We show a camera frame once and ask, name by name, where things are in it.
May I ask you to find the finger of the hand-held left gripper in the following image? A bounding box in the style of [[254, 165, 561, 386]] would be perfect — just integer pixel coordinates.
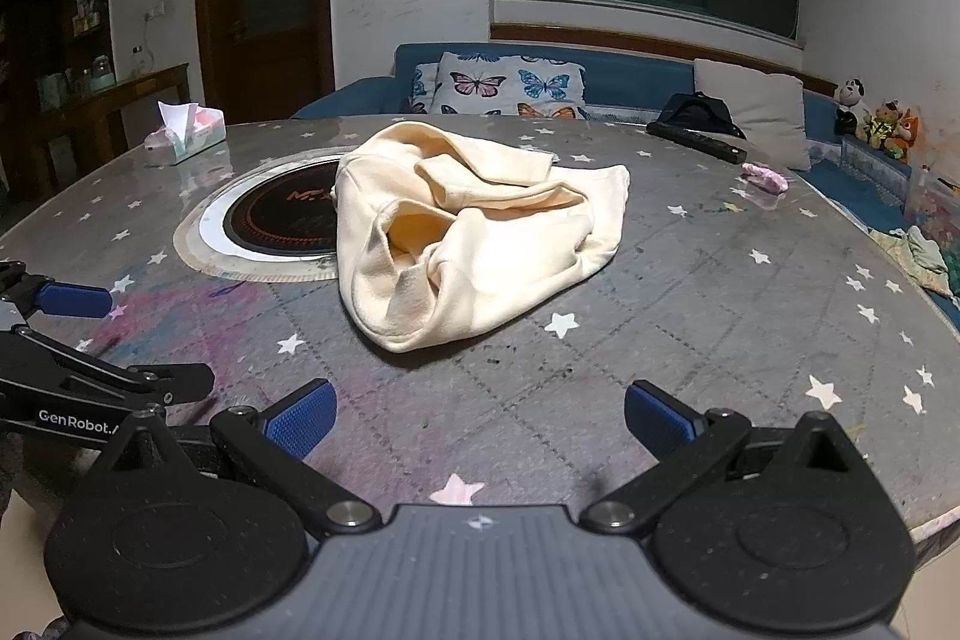
[[0, 329, 217, 406], [0, 261, 115, 327]]

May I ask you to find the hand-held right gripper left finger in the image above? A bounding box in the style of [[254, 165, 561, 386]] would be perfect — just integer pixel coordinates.
[[90, 379, 382, 536]]

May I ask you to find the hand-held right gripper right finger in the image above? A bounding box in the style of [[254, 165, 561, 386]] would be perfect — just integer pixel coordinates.
[[583, 380, 875, 536]]

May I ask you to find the cream garment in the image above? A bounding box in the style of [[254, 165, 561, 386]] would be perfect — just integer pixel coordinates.
[[336, 119, 632, 354]]

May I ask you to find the pile of light clothes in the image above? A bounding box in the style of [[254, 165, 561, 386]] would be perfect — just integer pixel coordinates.
[[872, 223, 960, 301]]

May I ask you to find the round black induction cooktop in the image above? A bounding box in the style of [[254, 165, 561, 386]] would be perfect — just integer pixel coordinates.
[[175, 152, 355, 283]]

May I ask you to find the tissue box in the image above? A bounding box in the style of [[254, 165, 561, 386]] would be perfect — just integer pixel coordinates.
[[142, 100, 228, 168]]

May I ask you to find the wooden side table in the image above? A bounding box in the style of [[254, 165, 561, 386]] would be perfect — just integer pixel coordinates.
[[69, 62, 190, 163]]

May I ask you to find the small pink cloth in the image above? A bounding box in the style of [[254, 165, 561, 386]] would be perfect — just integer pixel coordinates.
[[742, 161, 791, 196]]

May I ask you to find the dark wooden shelf cabinet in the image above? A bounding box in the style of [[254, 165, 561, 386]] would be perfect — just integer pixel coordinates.
[[0, 0, 115, 202]]

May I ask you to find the long black bar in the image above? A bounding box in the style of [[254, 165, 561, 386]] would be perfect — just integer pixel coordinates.
[[646, 119, 749, 165]]

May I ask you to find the black bag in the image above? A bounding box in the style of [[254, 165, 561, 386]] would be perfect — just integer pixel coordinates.
[[660, 92, 745, 140]]

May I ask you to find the beige pillow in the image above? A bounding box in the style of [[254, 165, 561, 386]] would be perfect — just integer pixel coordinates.
[[693, 58, 814, 173]]

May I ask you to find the blue sofa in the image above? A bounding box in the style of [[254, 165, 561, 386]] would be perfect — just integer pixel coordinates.
[[291, 42, 960, 330]]

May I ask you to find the butterfly print pillow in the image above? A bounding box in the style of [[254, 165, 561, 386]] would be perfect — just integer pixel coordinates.
[[431, 51, 590, 121], [407, 62, 445, 115]]

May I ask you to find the clear plastic box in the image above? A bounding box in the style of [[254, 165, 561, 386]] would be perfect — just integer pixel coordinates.
[[902, 158, 960, 230]]

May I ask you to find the brown bear plush toy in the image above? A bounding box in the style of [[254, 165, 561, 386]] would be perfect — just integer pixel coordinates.
[[861, 99, 920, 163]]

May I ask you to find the panda plush toy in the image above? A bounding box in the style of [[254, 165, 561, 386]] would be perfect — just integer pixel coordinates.
[[833, 77, 872, 136]]

